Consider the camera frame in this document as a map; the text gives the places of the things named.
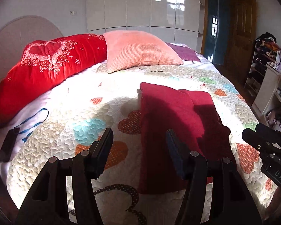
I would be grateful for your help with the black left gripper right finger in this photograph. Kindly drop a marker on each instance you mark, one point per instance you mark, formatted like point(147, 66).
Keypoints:
point(215, 193)

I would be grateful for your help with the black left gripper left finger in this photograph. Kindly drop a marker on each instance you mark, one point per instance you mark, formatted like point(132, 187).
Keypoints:
point(47, 201)

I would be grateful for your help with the dark red sweater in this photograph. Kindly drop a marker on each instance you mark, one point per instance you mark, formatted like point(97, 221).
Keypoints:
point(193, 117)

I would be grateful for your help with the white shelf unit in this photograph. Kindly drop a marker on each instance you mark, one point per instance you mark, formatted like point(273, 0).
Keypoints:
point(268, 98)

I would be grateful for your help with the black phone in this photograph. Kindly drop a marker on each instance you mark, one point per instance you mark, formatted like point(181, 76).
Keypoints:
point(8, 144)

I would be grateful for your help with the dark shoe rack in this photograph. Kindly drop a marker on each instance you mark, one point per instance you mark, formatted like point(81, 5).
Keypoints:
point(266, 54)

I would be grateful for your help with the patchwork heart quilt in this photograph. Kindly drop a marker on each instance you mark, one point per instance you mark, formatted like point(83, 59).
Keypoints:
point(75, 113)

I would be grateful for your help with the wooden door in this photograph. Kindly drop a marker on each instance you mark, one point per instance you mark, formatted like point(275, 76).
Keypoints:
point(242, 34)

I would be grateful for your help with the purple towel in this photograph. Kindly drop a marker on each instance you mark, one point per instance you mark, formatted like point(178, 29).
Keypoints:
point(185, 53)

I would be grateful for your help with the red floral duvet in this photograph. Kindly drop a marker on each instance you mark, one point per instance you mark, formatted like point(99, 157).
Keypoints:
point(43, 66)

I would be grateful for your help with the round beige headboard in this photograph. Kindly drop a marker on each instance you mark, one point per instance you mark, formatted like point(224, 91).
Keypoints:
point(15, 35)

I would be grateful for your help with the pink checked pillow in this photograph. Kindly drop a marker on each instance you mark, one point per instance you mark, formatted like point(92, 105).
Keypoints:
point(127, 49)

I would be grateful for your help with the wall socket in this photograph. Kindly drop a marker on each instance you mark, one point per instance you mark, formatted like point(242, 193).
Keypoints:
point(72, 13)

